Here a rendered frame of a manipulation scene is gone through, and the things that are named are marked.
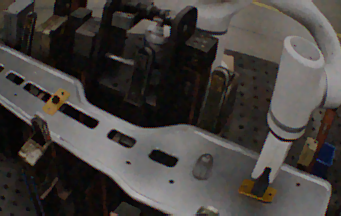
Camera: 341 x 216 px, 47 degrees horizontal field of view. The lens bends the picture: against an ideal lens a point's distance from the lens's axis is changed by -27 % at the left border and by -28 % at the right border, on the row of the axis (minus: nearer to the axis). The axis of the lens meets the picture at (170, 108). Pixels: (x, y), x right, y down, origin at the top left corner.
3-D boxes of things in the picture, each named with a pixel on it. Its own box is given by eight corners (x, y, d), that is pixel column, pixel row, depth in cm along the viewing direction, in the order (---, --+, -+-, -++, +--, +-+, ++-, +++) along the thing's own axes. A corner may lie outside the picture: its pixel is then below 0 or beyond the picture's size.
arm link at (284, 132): (277, 85, 79) (274, 99, 81) (264, 116, 73) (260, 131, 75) (312, 105, 77) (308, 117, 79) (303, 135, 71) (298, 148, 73)
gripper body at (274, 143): (277, 95, 81) (263, 141, 88) (262, 131, 73) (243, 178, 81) (308, 111, 79) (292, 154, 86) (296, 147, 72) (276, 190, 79)
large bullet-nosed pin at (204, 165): (189, 180, 92) (195, 157, 88) (196, 170, 95) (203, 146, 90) (204, 186, 92) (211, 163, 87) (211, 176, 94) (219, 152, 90)
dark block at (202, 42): (160, 182, 128) (184, 42, 100) (172, 166, 133) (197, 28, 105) (177, 189, 127) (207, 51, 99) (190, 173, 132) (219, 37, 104)
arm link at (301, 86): (306, 95, 78) (265, 91, 77) (319, 38, 70) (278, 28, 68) (316, 128, 72) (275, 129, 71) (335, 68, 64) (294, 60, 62)
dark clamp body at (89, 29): (63, 145, 132) (63, 33, 107) (84, 119, 142) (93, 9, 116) (92, 163, 130) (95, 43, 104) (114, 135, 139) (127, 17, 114)
